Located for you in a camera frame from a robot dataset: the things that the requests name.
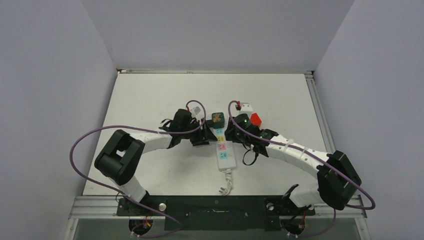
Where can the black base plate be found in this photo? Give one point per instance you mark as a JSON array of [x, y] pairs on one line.
[[216, 213]]

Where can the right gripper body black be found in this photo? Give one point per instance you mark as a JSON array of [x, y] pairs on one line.
[[235, 136]]

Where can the green cube adapter dragon print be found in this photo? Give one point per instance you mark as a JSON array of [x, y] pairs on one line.
[[218, 120]]

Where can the red cube socket adapter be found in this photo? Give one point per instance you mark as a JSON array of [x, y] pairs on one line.
[[256, 120]]

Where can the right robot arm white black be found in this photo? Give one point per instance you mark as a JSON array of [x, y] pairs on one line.
[[336, 178]]

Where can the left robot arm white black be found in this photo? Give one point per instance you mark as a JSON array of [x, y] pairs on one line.
[[119, 158]]

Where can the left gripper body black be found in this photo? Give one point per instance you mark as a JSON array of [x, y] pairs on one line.
[[197, 136]]

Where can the aluminium frame rail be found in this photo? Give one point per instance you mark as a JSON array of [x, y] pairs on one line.
[[319, 111]]

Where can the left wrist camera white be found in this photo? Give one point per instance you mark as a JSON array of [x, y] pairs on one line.
[[195, 111]]

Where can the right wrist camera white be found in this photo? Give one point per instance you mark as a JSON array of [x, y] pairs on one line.
[[244, 108]]

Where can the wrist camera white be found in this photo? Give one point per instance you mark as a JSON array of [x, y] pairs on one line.
[[195, 111], [244, 108]]

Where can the white power strip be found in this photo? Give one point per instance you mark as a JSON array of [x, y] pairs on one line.
[[225, 155]]

